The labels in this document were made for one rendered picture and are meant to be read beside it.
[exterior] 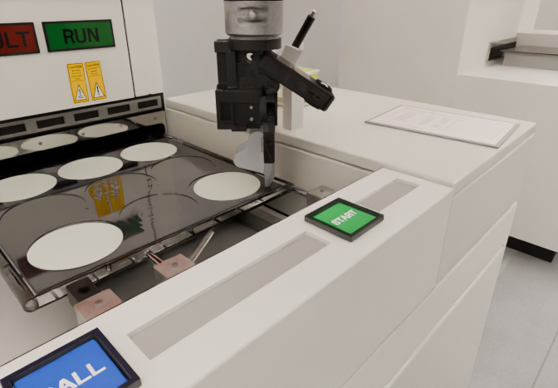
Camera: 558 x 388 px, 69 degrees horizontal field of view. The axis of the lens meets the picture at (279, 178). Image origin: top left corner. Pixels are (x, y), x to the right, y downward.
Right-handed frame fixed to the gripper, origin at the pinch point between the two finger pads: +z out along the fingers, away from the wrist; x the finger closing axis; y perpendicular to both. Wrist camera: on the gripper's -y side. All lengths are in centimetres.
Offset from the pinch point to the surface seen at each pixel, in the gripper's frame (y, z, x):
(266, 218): 0.9, 6.3, 1.4
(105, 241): 19.2, 1.2, 15.5
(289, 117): -2.8, -7.3, -7.2
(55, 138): 38.4, -2.1, -12.8
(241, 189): 4.5, 1.2, 1.4
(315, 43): -32, 10, -300
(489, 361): -75, 91, -48
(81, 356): 10.9, -5.1, 38.0
